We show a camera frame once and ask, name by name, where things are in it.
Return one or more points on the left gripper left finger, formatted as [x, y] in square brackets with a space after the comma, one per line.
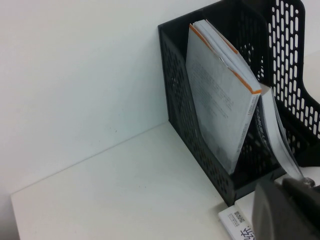
[272, 217]

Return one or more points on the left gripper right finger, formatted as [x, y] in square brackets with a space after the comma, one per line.
[308, 202]

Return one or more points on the dark blue robot book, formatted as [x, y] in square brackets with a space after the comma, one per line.
[275, 130]

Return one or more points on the white book with orange edge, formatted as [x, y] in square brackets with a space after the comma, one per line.
[215, 100]

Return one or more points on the white book large blue characters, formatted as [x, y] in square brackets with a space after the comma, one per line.
[235, 222]

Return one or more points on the black plastic book stand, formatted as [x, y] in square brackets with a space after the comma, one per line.
[242, 186]

